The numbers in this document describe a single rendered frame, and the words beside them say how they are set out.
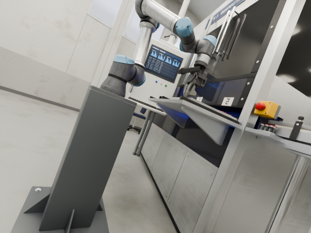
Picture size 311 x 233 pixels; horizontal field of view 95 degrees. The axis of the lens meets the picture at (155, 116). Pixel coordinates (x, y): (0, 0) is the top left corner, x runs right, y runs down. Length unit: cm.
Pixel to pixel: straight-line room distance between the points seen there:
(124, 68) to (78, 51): 379
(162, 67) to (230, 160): 122
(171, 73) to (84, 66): 321
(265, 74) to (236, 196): 71
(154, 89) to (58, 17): 361
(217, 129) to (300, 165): 38
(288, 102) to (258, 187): 55
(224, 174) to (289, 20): 91
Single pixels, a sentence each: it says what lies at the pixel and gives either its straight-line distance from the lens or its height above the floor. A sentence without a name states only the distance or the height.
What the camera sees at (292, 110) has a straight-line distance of 121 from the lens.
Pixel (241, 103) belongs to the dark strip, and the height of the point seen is 101.
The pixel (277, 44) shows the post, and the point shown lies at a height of 136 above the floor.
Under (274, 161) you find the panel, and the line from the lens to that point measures 119.
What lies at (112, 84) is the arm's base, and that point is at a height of 84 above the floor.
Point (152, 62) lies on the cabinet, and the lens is 173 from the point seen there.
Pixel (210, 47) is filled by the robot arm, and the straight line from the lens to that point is 89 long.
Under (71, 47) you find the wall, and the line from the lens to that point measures 463.
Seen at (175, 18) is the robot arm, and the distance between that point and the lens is 87.
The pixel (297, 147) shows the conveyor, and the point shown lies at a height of 86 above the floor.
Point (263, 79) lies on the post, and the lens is 100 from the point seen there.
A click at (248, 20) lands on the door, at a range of 146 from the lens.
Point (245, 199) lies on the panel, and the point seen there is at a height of 48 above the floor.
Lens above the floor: 78
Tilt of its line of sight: 2 degrees down
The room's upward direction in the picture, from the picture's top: 21 degrees clockwise
